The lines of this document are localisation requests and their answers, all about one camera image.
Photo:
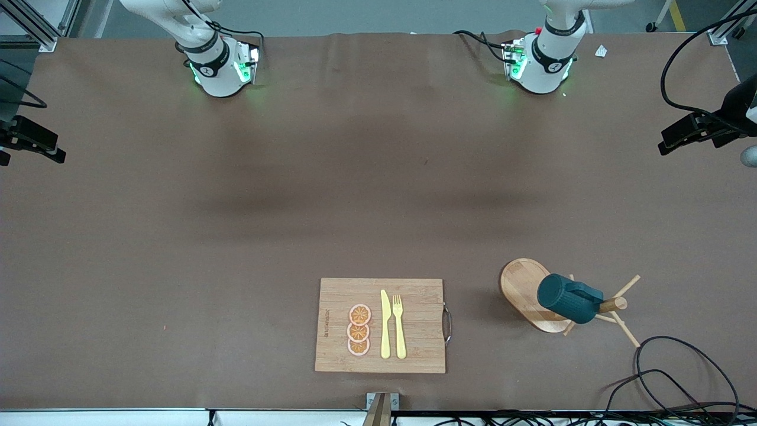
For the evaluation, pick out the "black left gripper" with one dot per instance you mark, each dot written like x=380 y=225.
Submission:
x=728 y=118

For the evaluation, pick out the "dark teal ribbed mug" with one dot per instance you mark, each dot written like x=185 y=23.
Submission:
x=568 y=299

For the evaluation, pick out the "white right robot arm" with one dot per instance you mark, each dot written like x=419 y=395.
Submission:
x=216 y=71

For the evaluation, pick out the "silver arm base connector box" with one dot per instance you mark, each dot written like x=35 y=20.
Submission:
x=251 y=62
x=513 y=59

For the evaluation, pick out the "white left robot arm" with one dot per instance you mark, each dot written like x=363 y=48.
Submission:
x=550 y=65

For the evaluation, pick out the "wooden mug rack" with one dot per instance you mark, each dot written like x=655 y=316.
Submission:
x=520 y=284

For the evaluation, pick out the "bamboo cutting board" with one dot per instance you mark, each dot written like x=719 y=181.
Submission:
x=414 y=331

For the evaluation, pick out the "toy orange slice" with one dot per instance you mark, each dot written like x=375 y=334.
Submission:
x=360 y=314

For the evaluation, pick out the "yellow plastic fork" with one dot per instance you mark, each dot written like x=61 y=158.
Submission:
x=400 y=331

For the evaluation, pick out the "yellow plastic knife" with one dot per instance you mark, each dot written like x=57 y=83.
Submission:
x=385 y=325

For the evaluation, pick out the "aluminium frame profile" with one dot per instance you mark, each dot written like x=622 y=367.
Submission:
x=44 y=42
x=724 y=29

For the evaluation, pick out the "white table edge rail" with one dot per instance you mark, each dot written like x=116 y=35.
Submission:
x=118 y=417

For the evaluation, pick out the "aluminium table edge bracket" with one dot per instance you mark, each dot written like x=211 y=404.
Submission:
x=384 y=402

